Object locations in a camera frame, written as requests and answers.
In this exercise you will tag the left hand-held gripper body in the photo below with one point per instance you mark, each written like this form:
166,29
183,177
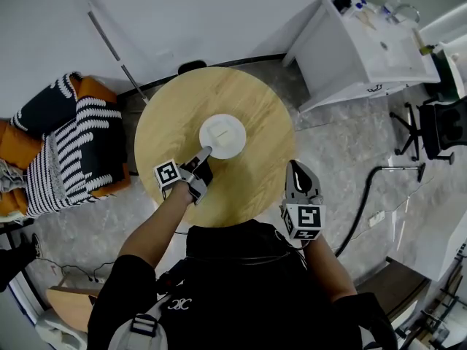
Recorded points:
168,173

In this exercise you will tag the black chair back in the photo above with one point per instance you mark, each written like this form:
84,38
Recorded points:
191,67

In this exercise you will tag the white power strip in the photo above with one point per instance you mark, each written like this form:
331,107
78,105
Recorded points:
376,219

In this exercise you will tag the black white striped blanket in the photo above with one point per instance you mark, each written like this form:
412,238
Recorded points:
95,148

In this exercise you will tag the light wooden board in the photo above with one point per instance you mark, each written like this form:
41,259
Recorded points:
71,306

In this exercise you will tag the person's right forearm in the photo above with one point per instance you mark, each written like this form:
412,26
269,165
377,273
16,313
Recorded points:
328,268

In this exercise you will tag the orange armchair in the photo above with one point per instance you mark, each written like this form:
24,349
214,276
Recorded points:
20,146

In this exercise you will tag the person's left forearm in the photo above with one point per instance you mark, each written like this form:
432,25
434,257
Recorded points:
157,224

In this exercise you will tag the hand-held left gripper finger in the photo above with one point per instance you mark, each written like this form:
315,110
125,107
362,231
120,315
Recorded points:
203,154

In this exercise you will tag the white plate of food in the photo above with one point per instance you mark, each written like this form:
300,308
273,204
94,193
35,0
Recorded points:
233,137

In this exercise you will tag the round wooden table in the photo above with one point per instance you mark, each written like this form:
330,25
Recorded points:
251,100

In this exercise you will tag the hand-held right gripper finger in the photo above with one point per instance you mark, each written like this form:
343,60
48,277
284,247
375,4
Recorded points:
309,181
296,179

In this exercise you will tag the black pump bottle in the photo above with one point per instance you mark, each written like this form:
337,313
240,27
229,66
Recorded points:
344,2

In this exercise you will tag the white sink cabinet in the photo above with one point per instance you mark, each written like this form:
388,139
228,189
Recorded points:
350,60

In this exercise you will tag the black office chair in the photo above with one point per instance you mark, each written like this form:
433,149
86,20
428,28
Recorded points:
441,130

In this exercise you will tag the chrome faucet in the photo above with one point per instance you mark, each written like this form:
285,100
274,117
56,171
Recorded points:
403,11

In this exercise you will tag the person's black shirt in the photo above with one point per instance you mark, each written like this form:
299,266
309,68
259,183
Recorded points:
248,286

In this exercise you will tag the dark wooden side table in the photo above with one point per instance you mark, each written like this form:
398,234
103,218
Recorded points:
394,286

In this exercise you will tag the long metal pole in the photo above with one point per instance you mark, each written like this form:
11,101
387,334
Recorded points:
106,42

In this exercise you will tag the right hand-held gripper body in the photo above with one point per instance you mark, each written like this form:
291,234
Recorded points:
304,219

